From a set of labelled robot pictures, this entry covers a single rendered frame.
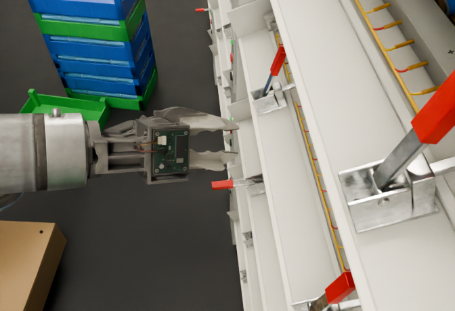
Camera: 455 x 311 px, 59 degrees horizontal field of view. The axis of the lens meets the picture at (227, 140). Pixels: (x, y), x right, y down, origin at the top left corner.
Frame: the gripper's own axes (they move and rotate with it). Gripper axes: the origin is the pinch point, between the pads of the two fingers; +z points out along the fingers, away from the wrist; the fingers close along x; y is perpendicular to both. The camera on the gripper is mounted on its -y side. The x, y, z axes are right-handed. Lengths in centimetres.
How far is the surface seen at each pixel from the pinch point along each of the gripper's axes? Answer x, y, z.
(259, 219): -12.9, 0.5, 6.0
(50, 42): 16, -99, -19
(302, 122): 4.4, 13.1, 3.6
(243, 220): -21.4, -18.8, 13.8
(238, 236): -33, -34, 21
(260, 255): -16.9, 4.5, 4.1
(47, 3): 27, -88, -20
